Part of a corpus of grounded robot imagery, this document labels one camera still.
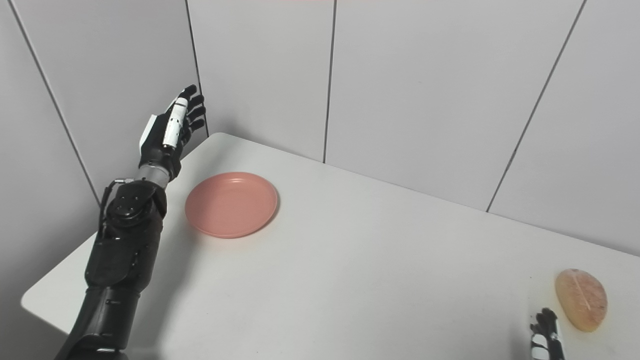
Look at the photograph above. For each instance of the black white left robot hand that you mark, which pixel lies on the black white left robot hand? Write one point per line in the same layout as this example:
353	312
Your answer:
165	140

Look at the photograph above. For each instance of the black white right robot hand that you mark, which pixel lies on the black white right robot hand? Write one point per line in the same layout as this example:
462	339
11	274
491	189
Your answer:
546	335

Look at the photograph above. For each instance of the oval bread roll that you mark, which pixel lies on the oval bread roll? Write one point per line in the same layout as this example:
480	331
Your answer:
581	300

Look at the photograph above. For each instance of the pink round plate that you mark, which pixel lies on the pink round plate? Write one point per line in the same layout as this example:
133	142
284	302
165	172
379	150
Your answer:
231	205

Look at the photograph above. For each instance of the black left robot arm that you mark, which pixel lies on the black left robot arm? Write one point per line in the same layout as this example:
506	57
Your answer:
120	260

